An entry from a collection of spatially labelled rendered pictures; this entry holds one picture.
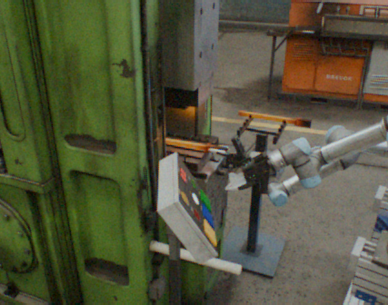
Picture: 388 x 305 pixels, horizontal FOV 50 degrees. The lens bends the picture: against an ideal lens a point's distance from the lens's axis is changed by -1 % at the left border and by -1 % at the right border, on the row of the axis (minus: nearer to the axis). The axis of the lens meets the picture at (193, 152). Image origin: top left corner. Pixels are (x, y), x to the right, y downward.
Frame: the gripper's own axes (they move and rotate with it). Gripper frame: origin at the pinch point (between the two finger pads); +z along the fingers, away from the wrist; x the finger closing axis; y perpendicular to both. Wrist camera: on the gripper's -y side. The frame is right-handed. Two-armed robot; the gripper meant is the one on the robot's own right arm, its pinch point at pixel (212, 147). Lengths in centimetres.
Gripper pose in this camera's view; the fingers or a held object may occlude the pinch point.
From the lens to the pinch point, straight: 208.9
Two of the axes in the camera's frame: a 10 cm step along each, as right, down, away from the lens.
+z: -9.3, -1.8, 3.3
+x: 3.7, -4.4, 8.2
